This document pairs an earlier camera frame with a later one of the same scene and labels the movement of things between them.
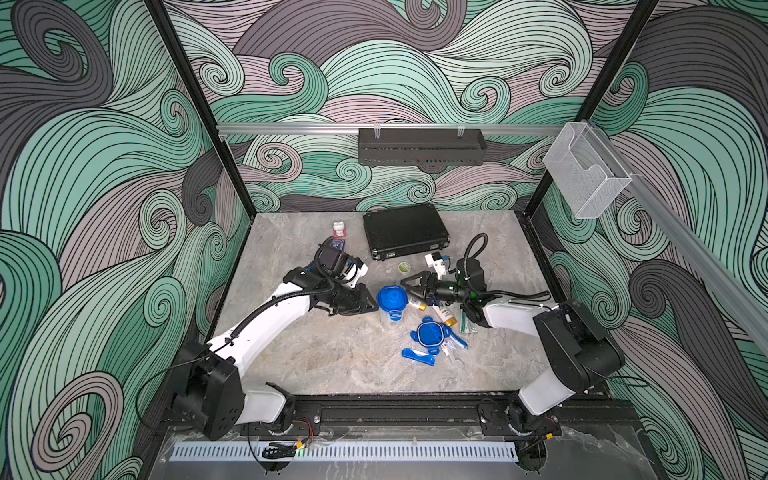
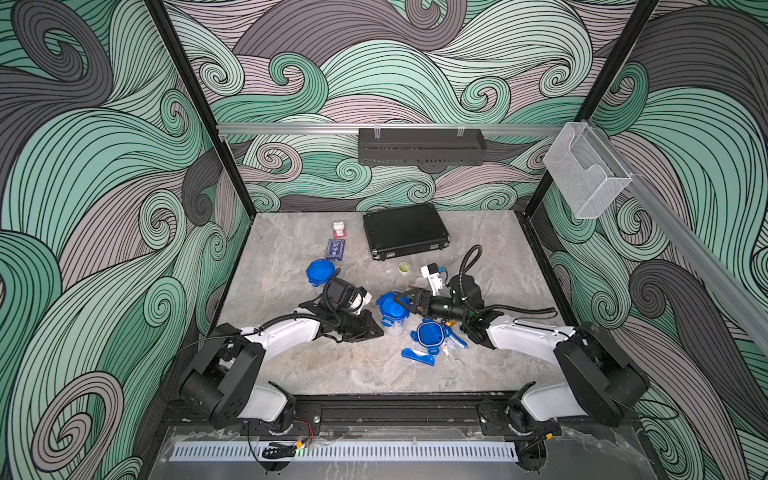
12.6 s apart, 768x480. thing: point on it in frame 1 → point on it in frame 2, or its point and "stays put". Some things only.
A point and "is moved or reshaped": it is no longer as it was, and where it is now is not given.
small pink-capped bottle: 339,230 stays put
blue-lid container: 392,301 is moved or reshaped
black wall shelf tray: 420,147 stays put
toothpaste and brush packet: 452,341 stays put
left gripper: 357,305 → 363,331
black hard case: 399,232 stays put
